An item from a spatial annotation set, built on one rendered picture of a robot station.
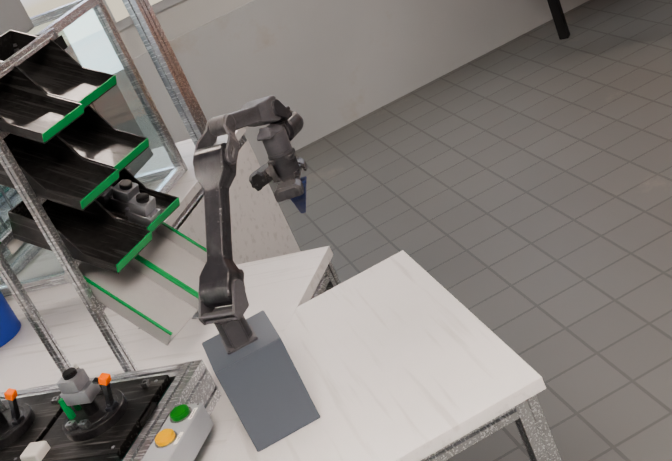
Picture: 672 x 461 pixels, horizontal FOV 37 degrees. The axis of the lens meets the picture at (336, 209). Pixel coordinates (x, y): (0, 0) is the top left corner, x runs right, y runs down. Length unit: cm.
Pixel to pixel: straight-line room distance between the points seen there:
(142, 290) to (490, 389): 86
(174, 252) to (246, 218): 132
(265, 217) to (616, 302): 133
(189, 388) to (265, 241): 175
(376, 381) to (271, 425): 23
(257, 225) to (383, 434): 201
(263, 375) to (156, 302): 47
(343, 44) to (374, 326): 386
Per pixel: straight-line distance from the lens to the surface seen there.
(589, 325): 351
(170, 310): 233
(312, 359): 222
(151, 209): 233
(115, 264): 220
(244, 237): 373
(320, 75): 594
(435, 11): 613
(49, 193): 219
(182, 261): 246
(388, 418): 195
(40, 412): 236
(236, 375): 194
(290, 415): 201
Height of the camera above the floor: 198
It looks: 23 degrees down
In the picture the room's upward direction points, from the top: 24 degrees counter-clockwise
